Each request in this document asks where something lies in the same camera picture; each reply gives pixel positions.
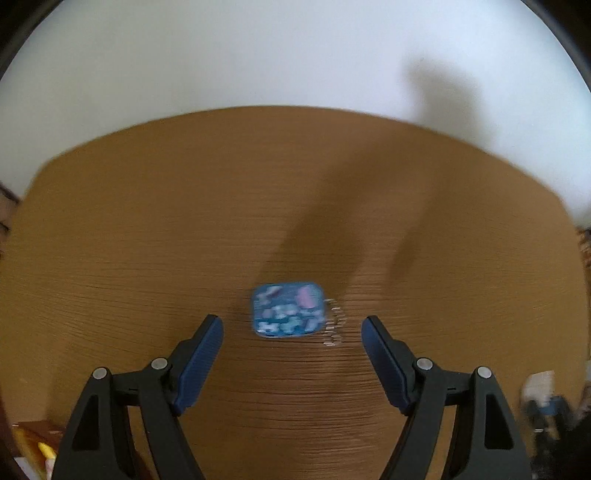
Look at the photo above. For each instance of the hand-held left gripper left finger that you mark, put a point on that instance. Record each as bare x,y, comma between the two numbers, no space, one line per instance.
201,364

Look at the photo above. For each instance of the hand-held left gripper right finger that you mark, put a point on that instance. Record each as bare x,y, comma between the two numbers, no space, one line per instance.
385,364

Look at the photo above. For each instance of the red box with yellow lining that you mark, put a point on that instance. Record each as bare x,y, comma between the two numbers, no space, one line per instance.
34,450

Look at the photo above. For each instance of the white paper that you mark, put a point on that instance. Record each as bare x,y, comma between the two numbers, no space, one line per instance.
539,385

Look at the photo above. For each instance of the dark blurred object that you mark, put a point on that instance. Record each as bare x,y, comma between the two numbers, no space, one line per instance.
554,429

